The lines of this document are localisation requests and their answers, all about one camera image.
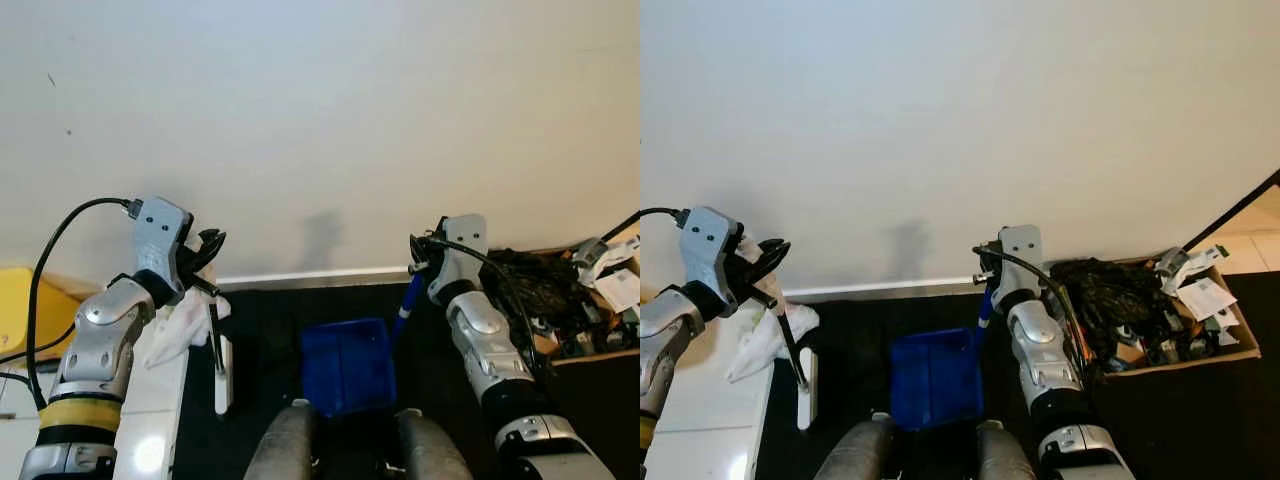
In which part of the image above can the black floor mat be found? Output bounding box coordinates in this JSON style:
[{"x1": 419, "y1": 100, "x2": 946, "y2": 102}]
[
  {"x1": 748, "y1": 270, "x2": 1280, "y2": 480},
  {"x1": 168, "y1": 283, "x2": 641, "y2": 480}
]

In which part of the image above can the black plastic bag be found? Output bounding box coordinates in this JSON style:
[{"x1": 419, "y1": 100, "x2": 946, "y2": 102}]
[
  {"x1": 484, "y1": 249, "x2": 589, "y2": 333},
  {"x1": 1048, "y1": 257, "x2": 1168, "y2": 348}
]

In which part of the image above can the yellow plastic object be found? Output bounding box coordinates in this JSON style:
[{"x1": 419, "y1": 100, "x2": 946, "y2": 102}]
[{"x1": 0, "y1": 267, "x2": 83, "y2": 363}]

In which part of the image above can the white crumpled cloth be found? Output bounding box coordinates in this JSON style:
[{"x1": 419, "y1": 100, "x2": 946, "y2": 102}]
[
  {"x1": 144, "y1": 289, "x2": 232, "y2": 370},
  {"x1": 724, "y1": 299, "x2": 822, "y2": 385}
]

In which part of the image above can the white baseboard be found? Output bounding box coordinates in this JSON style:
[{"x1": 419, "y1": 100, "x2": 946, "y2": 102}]
[
  {"x1": 783, "y1": 274, "x2": 988, "y2": 302},
  {"x1": 213, "y1": 264, "x2": 413, "y2": 292}
]

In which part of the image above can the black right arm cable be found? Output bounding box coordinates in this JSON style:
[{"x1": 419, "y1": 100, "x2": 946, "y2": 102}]
[
  {"x1": 424, "y1": 237, "x2": 558, "y2": 378},
  {"x1": 984, "y1": 247, "x2": 1093, "y2": 378}
]

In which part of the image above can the grey left robot leg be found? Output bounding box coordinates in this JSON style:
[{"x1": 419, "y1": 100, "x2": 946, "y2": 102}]
[
  {"x1": 242, "y1": 399, "x2": 323, "y2": 480},
  {"x1": 807, "y1": 414, "x2": 898, "y2": 480}
]

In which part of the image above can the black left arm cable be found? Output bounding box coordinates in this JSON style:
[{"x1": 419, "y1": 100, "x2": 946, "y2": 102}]
[
  {"x1": 27, "y1": 196, "x2": 138, "y2": 413},
  {"x1": 640, "y1": 206, "x2": 692, "y2": 243}
]

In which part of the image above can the cardboard box of rubbish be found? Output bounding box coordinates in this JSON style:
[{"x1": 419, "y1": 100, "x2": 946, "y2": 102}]
[
  {"x1": 1048, "y1": 250, "x2": 1264, "y2": 381},
  {"x1": 488, "y1": 235, "x2": 641, "y2": 368}
]

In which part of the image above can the blue plastic dustpan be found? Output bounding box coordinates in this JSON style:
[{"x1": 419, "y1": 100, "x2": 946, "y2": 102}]
[
  {"x1": 889, "y1": 283, "x2": 1003, "y2": 432},
  {"x1": 299, "y1": 270, "x2": 423, "y2": 419}
]

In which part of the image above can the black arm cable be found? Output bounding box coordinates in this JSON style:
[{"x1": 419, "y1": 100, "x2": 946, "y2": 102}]
[
  {"x1": 424, "y1": 237, "x2": 558, "y2": 378},
  {"x1": 27, "y1": 196, "x2": 138, "y2": 413},
  {"x1": 640, "y1": 206, "x2": 692, "y2": 243},
  {"x1": 984, "y1": 247, "x2": 1093, "y2": 378}
]

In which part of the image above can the white printed paper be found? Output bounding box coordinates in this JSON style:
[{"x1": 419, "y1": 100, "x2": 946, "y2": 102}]
[
  {"x1": 1177, "y1": 277, "x2": 1238, "y2": 322},
  {"x1": 594, "y1": 267, "x2": 641, "y2": 314}
]

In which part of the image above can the black and white hand brush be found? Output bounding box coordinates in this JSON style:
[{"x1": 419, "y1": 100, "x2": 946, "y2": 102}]
[
  {"x1": 773, "y1": 298, "x2": 819, "y2": 432},
  {"x1": 205, "y1": 293, "x2": 234, "y2": 417}
]

